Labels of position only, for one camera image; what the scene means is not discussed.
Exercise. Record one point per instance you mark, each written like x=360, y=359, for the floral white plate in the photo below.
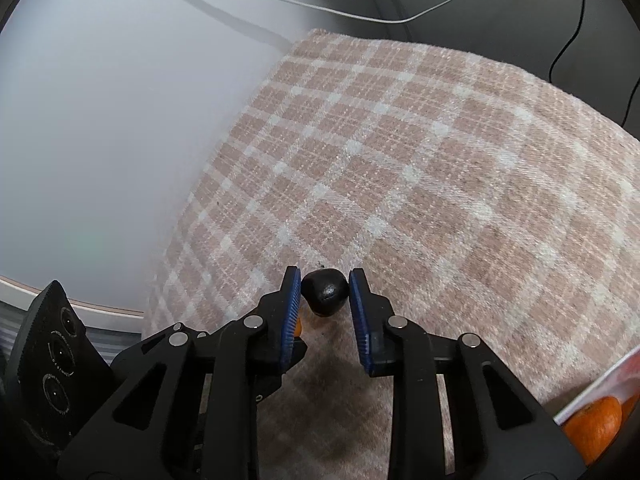
x=620, y=380

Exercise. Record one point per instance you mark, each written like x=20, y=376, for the medium mandarin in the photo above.
x=593, y=428

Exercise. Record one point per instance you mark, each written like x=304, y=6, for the large orange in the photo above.
x=628, y=406

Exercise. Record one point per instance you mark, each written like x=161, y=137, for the dark plum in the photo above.
x=325, y=291

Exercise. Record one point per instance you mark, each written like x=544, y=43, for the black camera box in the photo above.
x=56, y=380

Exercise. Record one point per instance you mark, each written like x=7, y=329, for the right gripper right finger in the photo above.
x=458, y=411

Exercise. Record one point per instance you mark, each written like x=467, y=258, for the pink plaid tablecloth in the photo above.
x=475, y=196

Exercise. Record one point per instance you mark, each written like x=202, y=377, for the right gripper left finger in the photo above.
x=185, y=402

